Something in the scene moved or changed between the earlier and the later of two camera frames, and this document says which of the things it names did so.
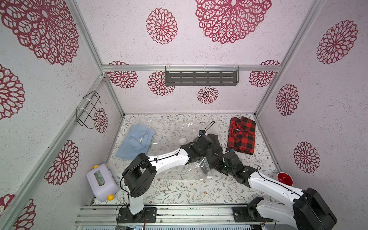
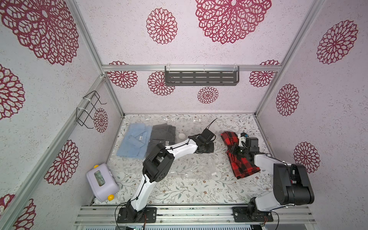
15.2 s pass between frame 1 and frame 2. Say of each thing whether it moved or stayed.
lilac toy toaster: stayed
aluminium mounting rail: stayed
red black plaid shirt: moved
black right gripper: moved
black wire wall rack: stayed
